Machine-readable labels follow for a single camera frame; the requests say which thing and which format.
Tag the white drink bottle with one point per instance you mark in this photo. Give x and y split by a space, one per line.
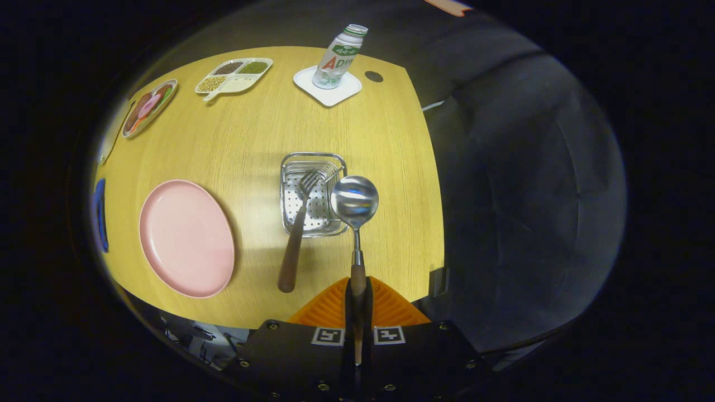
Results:
335 61

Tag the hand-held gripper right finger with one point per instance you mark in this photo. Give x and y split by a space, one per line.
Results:
419 357

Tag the white toaster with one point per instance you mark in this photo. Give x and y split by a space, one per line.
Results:
114 134

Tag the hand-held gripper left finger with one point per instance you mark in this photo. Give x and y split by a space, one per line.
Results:
290 357

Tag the divided tray of beans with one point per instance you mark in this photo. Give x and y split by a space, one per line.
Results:
237 84

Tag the pink round plate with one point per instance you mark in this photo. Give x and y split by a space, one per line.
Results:
187 240

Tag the blue cloth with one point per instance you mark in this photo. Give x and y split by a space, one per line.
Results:
100 218

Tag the white square coaster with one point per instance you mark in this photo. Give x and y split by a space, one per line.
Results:
341 95

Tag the black table clamp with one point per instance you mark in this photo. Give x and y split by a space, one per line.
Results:
438 282

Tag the oval plate of food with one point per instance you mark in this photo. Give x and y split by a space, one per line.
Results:
148 109

